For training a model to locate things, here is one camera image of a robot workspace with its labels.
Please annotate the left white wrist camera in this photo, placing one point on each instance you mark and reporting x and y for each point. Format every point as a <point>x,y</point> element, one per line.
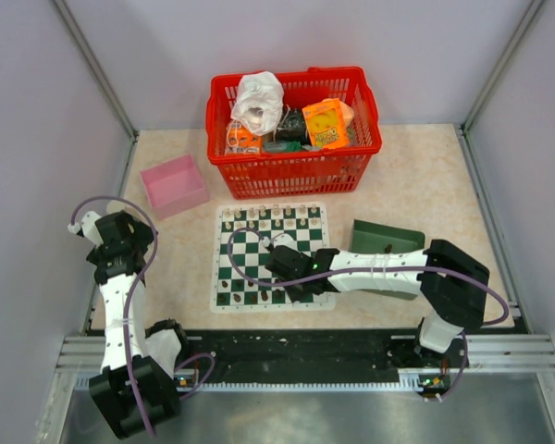
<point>87,228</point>

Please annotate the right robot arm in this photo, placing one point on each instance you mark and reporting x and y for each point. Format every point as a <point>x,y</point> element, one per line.
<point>452,282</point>

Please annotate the red plastic shopping basket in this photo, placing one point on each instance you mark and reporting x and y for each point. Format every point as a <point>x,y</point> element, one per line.
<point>251,176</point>

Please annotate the orange snack box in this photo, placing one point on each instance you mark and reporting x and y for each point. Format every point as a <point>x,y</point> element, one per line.
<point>327,123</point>

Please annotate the green tray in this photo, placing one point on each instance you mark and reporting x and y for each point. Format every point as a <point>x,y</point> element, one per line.
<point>368,237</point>

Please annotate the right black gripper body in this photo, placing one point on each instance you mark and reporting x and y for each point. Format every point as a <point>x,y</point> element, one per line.
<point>277,260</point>

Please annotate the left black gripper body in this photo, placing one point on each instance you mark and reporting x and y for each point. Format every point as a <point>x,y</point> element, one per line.
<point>121,227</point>

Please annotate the pink plastic box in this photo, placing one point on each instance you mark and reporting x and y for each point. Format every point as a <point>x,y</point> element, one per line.
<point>174,186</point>

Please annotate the small orange patterned box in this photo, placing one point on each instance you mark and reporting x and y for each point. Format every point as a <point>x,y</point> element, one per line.
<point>240,141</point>

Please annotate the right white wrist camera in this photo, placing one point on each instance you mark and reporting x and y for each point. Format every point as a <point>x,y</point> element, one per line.
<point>282,239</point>

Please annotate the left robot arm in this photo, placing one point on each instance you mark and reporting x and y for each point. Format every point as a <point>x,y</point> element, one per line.
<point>135,387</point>

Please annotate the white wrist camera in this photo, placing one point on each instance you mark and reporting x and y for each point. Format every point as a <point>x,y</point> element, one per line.
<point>282,239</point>
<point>87,228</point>

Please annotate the white crumpled plastic bag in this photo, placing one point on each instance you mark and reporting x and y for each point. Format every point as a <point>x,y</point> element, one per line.
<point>259,103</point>

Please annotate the green white chess board mat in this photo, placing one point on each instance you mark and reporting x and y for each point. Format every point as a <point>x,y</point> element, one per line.
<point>238,253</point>

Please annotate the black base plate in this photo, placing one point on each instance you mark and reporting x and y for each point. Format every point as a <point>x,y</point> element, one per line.
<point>291,356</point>

